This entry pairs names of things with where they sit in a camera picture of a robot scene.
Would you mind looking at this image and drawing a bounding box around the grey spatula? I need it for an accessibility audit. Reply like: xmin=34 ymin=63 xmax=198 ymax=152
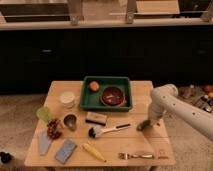
xmin=38 ymin=131 xmax=52 ymax=155

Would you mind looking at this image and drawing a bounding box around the light green cup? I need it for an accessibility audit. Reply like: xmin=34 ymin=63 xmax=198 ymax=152
xmin=36 ymin=106 xmax=51 ymax=122

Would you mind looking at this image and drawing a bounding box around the green pepper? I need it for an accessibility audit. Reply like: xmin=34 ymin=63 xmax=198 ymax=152
xmin=136 ymin=120 xmax=151 ymax=131

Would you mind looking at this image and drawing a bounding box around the green plastic tray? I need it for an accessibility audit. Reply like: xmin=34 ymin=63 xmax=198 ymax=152
xmin=80 ymin=76 xmax=133 ymax=112

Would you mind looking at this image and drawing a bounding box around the bunch of dark grapes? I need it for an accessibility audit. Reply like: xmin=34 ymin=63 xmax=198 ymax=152
xmin=47 ymin=119 xmax=62 ymax=140

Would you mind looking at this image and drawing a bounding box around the black and white brush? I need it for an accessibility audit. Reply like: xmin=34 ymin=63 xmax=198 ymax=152
xmin=88 ymin=124 xmax=130 ymax=138

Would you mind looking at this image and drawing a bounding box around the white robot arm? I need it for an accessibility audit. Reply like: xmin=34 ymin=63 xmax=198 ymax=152
xmin=148 ymin=84 xmax=213 ymax=142

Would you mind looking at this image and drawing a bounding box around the white cup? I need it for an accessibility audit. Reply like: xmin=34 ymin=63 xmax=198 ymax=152
xmin=60 ymin=91 xmax=75 ymax=108

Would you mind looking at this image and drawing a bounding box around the blue sponge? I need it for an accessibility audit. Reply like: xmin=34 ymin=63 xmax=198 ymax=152
xmin=55 ymin=139 xmax=77 ymax=164

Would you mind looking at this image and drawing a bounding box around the wooden block sponge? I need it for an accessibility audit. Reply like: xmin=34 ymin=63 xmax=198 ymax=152
xmin=85 ymin=112 xmax=107 ymax=126

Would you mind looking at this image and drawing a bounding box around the metal cup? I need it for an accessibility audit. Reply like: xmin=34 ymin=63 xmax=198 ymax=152
xmin=63 ymin=114 xmax=77 ymax=131

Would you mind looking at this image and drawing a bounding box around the orange fruit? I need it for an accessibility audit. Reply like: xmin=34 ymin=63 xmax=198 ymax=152
xmin=89 ymin=81 xmax=99 ymax=91

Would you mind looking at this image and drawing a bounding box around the metal fork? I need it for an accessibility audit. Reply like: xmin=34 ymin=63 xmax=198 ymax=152
xmin=118 ymin=153 xmax=168 ymax=160

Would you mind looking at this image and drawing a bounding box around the brown wooden bowl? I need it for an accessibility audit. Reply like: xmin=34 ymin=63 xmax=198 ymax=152
xmin=101 ymin=86 xmax=125 ymax=106

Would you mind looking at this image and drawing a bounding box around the dark object on floor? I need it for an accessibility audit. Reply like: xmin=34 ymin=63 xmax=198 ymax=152
xmin=0 ymin=152 xmax=12 ymax=164

